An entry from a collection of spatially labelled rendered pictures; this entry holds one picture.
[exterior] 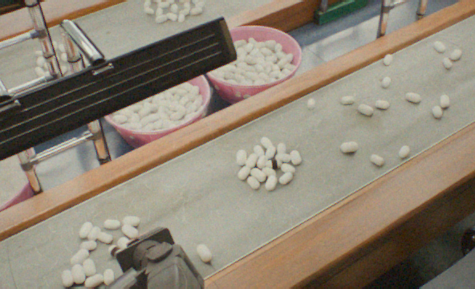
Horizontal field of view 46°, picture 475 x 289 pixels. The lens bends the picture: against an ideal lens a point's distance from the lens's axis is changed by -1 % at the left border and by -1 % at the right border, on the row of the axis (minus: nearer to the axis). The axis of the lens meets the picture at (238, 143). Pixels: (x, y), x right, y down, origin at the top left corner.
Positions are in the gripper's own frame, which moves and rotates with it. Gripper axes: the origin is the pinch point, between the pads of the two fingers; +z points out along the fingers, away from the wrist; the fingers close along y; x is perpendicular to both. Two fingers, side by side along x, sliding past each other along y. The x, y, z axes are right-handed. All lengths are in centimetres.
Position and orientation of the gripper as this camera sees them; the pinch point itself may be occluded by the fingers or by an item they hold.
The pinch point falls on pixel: (136, 248)
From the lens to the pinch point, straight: 107.7
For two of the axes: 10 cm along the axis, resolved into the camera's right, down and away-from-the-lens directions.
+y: -8.3, 4.1, -3.8
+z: -4.2, 0.1, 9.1
